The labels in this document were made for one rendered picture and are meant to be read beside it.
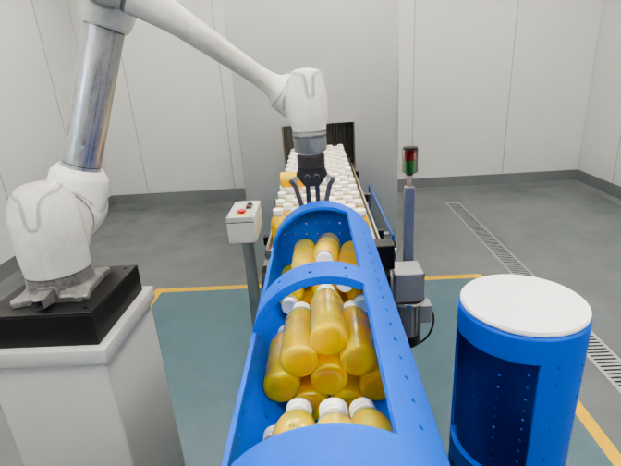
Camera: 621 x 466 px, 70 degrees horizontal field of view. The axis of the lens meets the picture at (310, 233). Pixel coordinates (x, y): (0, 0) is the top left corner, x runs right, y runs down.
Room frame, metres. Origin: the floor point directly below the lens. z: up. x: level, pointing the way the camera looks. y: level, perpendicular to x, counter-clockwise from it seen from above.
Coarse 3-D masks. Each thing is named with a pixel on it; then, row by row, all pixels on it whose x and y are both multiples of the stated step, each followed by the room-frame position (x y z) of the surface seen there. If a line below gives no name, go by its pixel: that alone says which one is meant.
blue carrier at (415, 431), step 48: (288, 240) 1.15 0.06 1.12; (288, 288) 0.70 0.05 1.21; (384, 288) 0.73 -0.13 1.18; (384, 336) 0.54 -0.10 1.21; (240, 384) 0.56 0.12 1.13; (384, 384) 0.43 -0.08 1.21; (240, 432) 0.50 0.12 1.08; (288, 432) 0.35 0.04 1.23; (336, 432) 0.34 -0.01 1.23; (384, 432) 0.35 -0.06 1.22; (432, 432) 0.39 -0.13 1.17
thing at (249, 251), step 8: (248, 248) 1.55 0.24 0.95; (248, 256) 1.55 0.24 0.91; (248, 264) 1.55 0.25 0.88; (256, 264) 1.59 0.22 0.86; (248, 272) 1.55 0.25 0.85; (256, 272) 1.57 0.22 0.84; (248, 280) 1.55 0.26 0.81; (256, 280) 1.55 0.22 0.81; (248, 288) 1.55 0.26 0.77; (256, 288) 1.55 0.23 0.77; (256, 296) 1.55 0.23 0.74; (256, 304) 1.55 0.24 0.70; (256, 312) 1.55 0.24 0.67
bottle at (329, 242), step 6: (324, 234) 1.12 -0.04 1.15; (330, 234) 1.12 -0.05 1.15; (318, 240) 1.08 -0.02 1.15; (324, 240) 1.04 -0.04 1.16; (330, 240) 1.05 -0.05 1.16; (336, 240) 1.09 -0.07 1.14; (318, 246) 1.02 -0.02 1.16; (324, 246) 1.01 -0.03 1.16; (330, 246) 1.01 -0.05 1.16; (336, 246) 1.04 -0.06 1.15; (318, 252) 1.00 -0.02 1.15; (330, 252) 0.99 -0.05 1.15; (336, 252) 1.01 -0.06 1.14; (336, 258) 1.00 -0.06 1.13
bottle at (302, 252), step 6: (300, 240) 1.14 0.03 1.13; (306, 240) 1.13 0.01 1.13; (294, 246) 1.14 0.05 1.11; (300, 246) 1.09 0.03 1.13; (306, 246) 1.09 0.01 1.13; (312, 246) 1.11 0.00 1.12; (294, 252) 1.08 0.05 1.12; (300, 252) 1.05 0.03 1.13; (306, 252) 1.04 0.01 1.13; (312, 252) 1.06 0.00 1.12; (294, 258) 1.03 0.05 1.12; (300, 258) 1.02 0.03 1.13; (306, 258) 1.02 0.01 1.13; (312, 258) 1.03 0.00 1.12; (294, 264) 1.01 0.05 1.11; (300, 264) 1.00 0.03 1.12
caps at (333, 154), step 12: (288, 156) 2.66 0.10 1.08; (324, 156) 2.64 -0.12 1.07; (336, 156) 2.55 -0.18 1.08; (288, 168) 2.31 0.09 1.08; (336, 168) 2.23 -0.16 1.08; (348, 168) 2.22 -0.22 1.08; (324, 180) 2.00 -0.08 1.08; (336, 180) 1.99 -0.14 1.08; (348, 180) 1.99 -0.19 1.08; (288, 192) 1.88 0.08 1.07; (300, 192) 1.82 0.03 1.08; (312, 192) 1.81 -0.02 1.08; (336, 192) 1.77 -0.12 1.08; (348, 192) 1.81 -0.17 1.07; (276, 204) 1.71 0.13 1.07
